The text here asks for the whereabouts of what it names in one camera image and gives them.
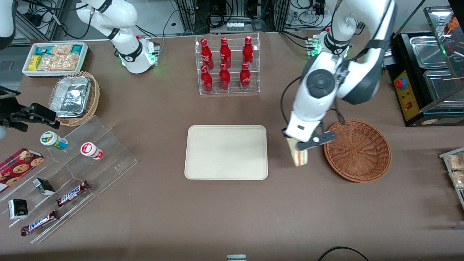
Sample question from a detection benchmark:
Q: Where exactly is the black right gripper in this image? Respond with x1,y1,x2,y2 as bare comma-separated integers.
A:
0,97,61,132

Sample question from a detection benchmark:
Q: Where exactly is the triangular white bread sandwich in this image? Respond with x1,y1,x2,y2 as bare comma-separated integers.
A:
286,138,309,167

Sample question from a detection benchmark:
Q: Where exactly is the silver foil tray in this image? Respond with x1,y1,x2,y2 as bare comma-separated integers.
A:
49,75,92,118

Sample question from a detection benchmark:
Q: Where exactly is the dark brown wicker basket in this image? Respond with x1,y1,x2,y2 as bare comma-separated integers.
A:
324,119,392,183

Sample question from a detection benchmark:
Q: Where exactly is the light brown wicker basket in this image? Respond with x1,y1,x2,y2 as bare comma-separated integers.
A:
48,71,100,127

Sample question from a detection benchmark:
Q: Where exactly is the cream rectangular serving tray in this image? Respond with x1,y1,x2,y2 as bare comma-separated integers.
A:
184,125,268,181

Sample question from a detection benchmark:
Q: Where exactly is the grey metal snack tray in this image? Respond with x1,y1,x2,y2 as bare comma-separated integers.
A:
439,147,464,210

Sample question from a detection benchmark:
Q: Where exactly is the green label white cup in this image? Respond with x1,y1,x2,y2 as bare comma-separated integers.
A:
40,131,68,150

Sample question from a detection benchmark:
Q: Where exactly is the white rectangular snack bin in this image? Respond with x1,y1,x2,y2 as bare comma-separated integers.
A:
22,42,89,78

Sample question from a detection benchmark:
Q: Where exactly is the clear rice cracker bag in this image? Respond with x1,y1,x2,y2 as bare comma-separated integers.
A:
38,54,79,71
51,44,73,56

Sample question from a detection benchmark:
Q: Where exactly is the red label white cup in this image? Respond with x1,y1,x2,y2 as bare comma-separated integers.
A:
80,142,104,160

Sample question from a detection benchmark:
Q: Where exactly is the red cookie box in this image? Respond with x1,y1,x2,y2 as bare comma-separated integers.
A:
0,148,45,194

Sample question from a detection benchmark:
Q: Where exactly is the small black box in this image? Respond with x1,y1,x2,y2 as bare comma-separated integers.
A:
33,178,55,196

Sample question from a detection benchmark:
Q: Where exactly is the clear acrylic stepped stand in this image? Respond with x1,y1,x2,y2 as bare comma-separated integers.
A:
0,115,139,244

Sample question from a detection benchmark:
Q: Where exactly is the snickers chocolate bar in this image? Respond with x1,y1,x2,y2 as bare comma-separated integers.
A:
56,180,91,207
20,210,59,237

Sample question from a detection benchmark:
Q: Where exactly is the black food warmer cabinet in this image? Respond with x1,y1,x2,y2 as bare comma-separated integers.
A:
388,7,464,127

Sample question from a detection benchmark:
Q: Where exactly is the black and white box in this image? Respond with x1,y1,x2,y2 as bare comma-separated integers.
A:
8,199,29,220

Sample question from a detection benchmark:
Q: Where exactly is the red cola bottle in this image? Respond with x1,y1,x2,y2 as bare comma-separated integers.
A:
200,65,214,93
219,63,231,91
220,37,232,68
200,39,214,69
240,63,252,90
242,36,254,66

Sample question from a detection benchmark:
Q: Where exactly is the clear acrylic bottle rack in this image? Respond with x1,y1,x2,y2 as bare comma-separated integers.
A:
195,33,261,96

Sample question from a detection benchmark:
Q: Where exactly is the steel warmer pan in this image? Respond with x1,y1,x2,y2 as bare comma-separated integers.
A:
410,36,450,68
423,70,464,101

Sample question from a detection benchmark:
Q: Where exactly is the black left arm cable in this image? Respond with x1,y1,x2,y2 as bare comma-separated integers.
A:
280,75,345,133

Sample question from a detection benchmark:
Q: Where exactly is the black floor cable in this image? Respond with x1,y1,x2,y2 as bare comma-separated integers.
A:
318,246,369,261

